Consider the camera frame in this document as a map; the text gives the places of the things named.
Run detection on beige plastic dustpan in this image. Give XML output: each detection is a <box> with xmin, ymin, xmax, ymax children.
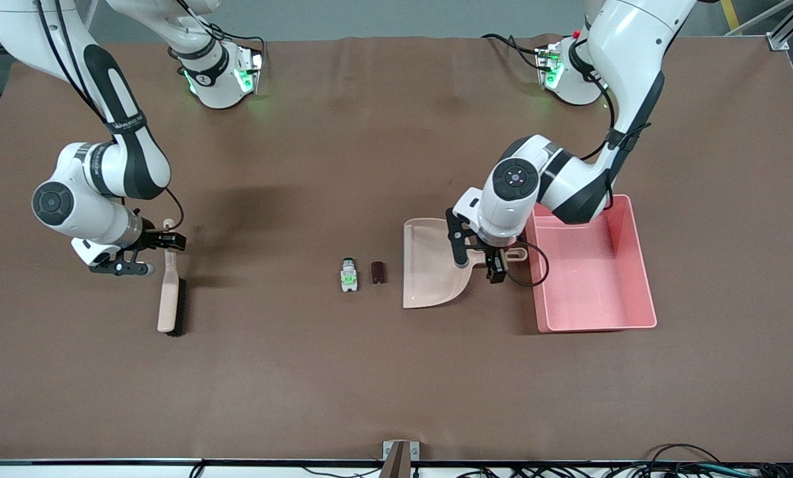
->
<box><xmin>402</xmin><ymin>218</ymin><xmax>529</xmax><ymax>310</ymax></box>

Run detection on beige hand brush black bristles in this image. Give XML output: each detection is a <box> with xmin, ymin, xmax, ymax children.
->
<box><xmin>157</xmin><ymin>218</ymin><xmax>188</xmax><ymax>336</ymax></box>

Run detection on small white green bottle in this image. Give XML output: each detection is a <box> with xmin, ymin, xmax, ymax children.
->
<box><xmin>339</xmin><ymin>256</ymin><xmax>360</xmax><ymax>294</ymax></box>

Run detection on pink plastic bin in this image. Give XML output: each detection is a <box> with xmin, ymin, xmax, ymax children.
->
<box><xmin>524</xmin><ymin>194</ymin><xmax>658</xmax><ymax>333</ymax></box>

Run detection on brown table mat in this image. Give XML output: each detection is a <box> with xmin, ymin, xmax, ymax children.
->
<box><xmin>0</xmin><ymin>35</ymin><xmax>793</xmax><ymax>463</ymax></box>

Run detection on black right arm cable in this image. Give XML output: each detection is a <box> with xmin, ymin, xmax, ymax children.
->
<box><xmin>35</xmin><ymin>0</ymin><xmax>186</xmax><ymax>233</ymax></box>

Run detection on black left base cable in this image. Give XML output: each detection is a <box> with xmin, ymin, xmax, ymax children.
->
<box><xmin>482</xmin><ymin>33</ymin><xmax>547</xmax><ymax>70</ymax></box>

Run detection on black base cable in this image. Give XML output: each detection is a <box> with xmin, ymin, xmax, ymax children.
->
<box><xmin>211</xmin><ymin>23</ymin><xmax>268</xmax><ymax>67</ymax></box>
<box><xmin>482</xmin><ymin>33</ymin><xmax>547</xmax><ymax>70</ymax></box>

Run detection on black right base cable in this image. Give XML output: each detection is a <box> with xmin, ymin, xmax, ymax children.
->
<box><xmin>211</xmin><ymin>23</ymin><xmax>268</xmax><ymax>67</ymax></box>

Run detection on metal table edge bracket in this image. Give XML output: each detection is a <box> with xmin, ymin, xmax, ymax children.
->
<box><xmin>382</xmin><ymin>440</ymin><xmax>420</xmax><ymax>478</ymax></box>

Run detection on black cable bundle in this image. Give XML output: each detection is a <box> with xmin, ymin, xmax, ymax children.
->
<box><xmin>456</xmin><ymin>443</ymin><xmax>793</xmax><ymax>478</ymax></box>

